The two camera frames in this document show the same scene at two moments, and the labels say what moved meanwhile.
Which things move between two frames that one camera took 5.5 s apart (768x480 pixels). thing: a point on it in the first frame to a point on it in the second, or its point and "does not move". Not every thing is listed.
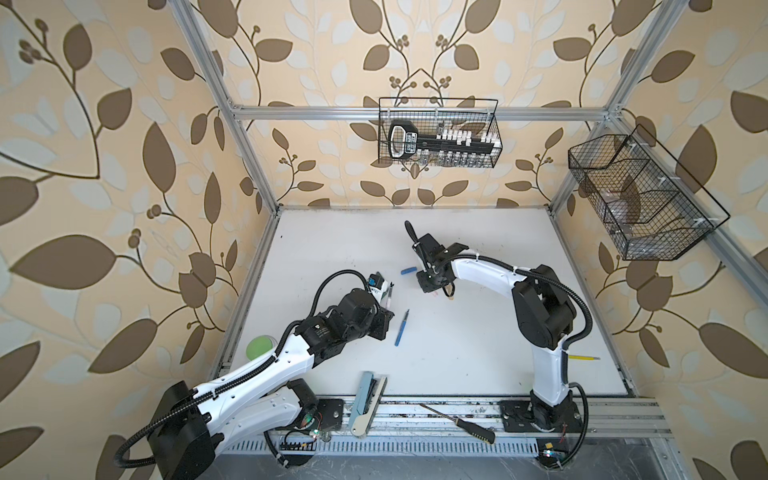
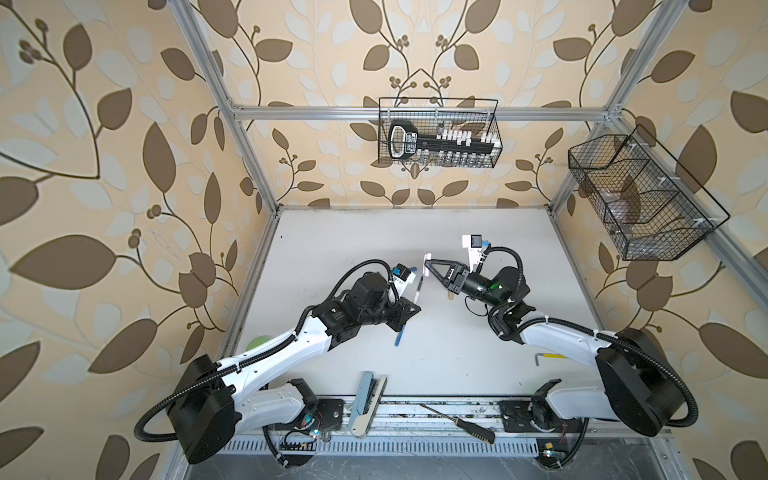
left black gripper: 383,322 to 402,314
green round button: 259,345 does not move
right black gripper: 425,286 to 457,278
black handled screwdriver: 480,432 does not move
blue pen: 401,329 does not move
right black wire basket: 652,209 does not move
